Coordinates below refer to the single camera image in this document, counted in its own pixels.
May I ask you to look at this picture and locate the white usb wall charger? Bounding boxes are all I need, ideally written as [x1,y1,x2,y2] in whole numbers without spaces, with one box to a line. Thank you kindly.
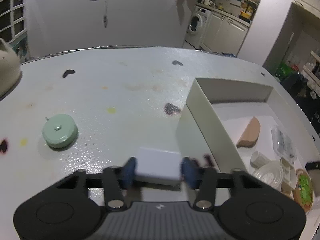
[135,147,182,186]

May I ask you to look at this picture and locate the half round wooden coaster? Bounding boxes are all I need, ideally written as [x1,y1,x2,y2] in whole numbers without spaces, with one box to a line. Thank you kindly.
[236,116,261,148]

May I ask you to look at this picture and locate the white plastic suction hook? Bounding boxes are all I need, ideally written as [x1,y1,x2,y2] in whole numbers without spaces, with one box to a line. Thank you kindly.
[250,151,297,194]

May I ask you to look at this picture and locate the white shallow cardboard box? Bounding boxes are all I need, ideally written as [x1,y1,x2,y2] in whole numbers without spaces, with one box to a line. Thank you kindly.
[176,77,320,214]

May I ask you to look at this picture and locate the mint green round lid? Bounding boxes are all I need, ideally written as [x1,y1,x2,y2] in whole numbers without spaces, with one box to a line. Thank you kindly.
[42,114,78,149]

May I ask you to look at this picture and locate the clear plastic ribbed container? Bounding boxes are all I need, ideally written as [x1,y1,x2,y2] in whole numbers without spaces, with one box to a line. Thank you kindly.
[271,126,297,164]

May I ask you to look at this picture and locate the green elephant round coaster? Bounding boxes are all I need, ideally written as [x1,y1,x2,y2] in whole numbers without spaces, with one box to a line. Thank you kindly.
[292,169,313,213]

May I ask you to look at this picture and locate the black fabric chair back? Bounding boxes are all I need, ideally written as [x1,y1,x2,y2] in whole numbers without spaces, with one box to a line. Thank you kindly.
[280,72,308,98]

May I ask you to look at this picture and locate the white kitchen base cabinets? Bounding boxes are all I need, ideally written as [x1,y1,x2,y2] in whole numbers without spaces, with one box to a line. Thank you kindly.
[200,11,249,56]

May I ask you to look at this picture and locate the cream ceramic cat jar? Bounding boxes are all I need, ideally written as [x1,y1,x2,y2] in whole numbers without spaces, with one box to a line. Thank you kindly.
[0,38,21,96]

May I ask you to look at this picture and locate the white front-load washing machine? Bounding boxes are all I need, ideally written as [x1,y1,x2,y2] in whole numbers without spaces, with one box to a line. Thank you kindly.
[185,6,212,49]

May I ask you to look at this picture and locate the white dark drawer cabinet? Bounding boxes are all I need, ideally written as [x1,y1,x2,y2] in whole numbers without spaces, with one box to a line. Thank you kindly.
[1,0,27,43]

